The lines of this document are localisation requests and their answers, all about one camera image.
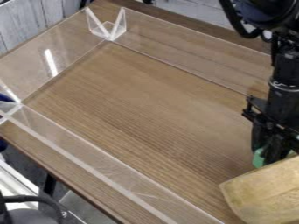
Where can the grey metal plate with screw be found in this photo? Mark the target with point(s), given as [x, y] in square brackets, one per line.
[80, 211]

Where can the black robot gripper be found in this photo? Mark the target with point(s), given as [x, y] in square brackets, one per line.
[275, 122]

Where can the blue object at left edge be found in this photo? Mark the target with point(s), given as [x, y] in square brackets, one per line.
[5, 98]

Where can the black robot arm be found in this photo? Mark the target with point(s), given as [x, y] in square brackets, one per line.
[256, 16]

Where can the brown wooden bowl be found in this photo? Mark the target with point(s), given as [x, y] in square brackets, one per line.
[263, 196]

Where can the black table leg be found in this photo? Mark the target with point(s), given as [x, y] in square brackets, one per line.
[49, 184]

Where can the clear acrylic corner bracket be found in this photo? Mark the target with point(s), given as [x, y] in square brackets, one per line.
[107, 30]

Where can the green rectangular block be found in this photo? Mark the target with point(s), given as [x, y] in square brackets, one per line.
[259, 160]

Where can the clear acrylic front wall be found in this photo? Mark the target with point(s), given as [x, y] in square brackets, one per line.
[121, 145]

